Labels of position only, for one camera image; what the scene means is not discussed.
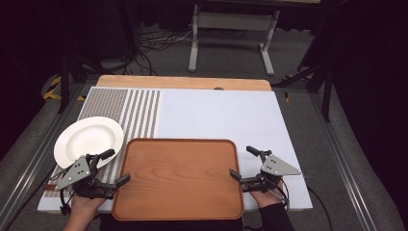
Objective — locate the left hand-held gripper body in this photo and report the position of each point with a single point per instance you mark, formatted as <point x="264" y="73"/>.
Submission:
<point x="77" y="170"/>

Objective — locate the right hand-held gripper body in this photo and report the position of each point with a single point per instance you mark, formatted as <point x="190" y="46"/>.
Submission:
<point x="278" y="168"/>

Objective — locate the person's right hand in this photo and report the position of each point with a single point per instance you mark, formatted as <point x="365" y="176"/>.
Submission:
<point x="264" y="197"/>

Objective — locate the person's left hand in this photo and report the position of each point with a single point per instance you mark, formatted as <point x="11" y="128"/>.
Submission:
<point x="84" y="206"/>

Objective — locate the white round plate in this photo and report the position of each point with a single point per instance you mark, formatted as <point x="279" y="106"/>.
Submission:
<point x="86" y="139"/>

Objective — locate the small brown block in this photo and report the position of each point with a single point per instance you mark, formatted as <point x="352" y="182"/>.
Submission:
<point x="49" y="186"/>

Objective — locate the white mat with grey stripes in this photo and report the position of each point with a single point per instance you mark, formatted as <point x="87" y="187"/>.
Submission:
<point x="218" y="115"/>

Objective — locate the brown wooden tray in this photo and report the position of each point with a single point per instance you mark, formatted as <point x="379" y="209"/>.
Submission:
<point x="178" y="179"/>

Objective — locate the yellow black hazard tape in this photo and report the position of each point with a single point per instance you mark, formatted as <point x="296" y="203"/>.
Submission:
<point x="53" y="88"/>
<point x="287" y="96"/>

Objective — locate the black stand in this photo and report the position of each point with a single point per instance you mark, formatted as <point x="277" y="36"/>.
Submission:
<point x="65" y="80"/>
<point x="325" y="89"/>

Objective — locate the aluminium rail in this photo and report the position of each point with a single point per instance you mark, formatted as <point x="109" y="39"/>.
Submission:
<point x="32" y="160"/>
<point x="343" y="160"/>

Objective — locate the white metal stand frame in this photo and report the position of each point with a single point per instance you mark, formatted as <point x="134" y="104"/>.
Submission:
<point x="234" y="20"/>

